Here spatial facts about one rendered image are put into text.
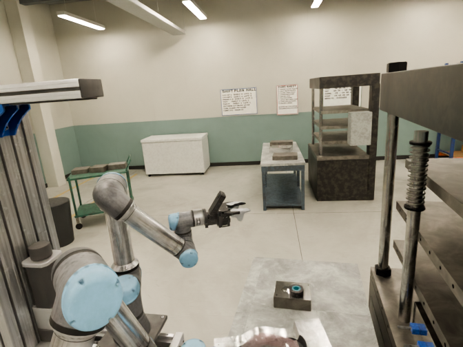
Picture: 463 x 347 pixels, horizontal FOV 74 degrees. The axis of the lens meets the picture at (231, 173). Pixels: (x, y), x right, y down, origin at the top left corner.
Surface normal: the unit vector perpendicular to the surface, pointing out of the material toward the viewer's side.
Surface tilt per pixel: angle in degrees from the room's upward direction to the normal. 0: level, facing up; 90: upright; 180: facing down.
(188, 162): 90
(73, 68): 90
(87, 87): 90
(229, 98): 90
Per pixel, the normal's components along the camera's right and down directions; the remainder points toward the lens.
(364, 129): -0.12, 0.27
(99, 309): 0.65, 0.04
